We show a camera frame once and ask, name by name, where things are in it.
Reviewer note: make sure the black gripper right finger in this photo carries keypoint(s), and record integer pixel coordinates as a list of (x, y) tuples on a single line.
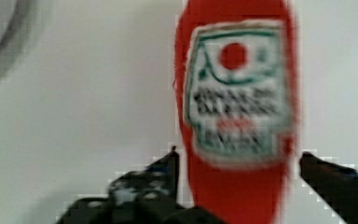
[(337, 185)]

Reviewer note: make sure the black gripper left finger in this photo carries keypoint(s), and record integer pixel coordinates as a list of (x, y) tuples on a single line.
[(140, 197)]

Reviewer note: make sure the red plush ketchup bottle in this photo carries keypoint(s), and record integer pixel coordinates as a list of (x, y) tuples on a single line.
[(237, 100)]

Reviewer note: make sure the grey oval plate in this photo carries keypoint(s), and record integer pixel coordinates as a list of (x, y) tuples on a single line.
[(20, 29)]

